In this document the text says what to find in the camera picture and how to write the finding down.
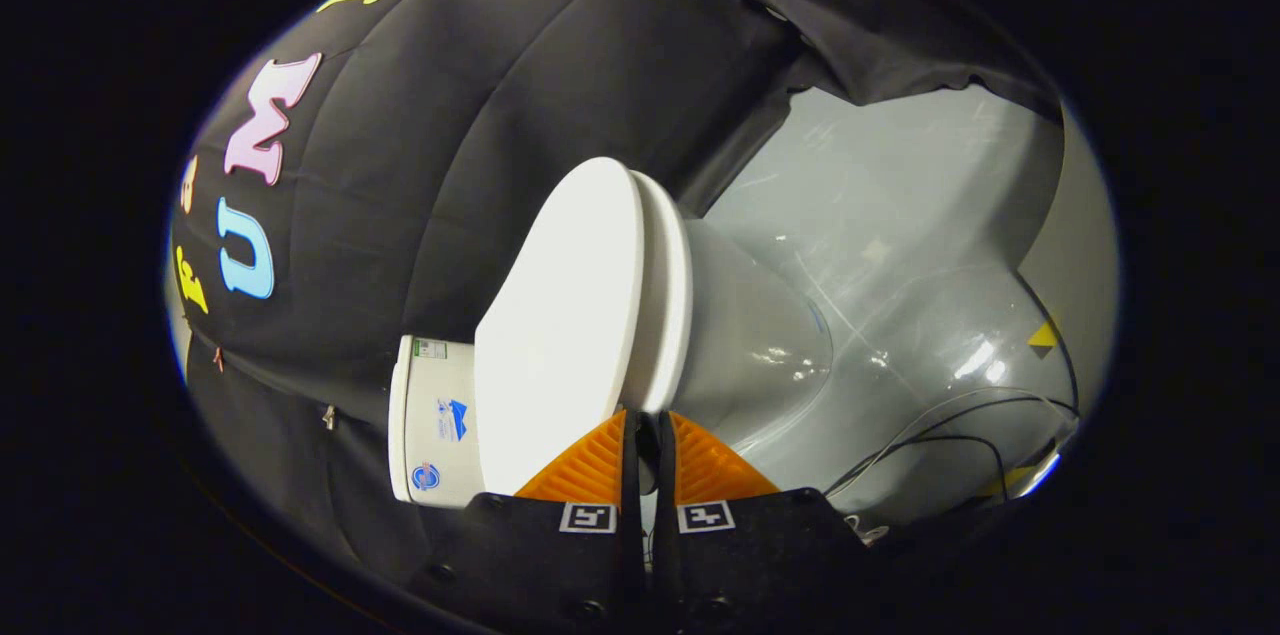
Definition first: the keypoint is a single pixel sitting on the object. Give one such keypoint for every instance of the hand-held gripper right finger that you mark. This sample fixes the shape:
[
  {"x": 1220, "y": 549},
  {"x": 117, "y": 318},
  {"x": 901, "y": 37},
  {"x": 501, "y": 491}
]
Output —
[{"x": 664, "y": 515}]

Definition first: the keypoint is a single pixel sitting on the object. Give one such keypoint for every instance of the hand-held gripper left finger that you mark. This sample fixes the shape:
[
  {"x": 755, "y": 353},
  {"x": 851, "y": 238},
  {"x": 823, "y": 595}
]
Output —
[{"x": 632, "y": 515}]

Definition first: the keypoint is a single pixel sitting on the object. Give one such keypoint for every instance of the white toilet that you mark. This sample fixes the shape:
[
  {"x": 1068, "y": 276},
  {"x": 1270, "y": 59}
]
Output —
[{"x": 750, "y": 335}]

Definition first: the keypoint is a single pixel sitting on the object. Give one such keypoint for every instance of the white toilet seat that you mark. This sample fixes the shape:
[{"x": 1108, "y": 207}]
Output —
[{"x": 665, "y": 295}]

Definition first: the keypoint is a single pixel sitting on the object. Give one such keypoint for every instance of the small silver clip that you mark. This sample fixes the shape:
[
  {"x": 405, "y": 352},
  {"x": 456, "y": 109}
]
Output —
[{"x": 328, "y": 417}]

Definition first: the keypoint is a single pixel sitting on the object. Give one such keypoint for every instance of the black backdrop cloth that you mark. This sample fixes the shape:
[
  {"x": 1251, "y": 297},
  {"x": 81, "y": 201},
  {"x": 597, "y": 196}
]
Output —
[{"x": 440, "y": 145}]

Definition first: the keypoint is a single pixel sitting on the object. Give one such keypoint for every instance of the yellow floor tape marker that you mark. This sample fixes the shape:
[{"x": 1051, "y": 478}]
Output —
[{"x": 1043, "y": 336}]

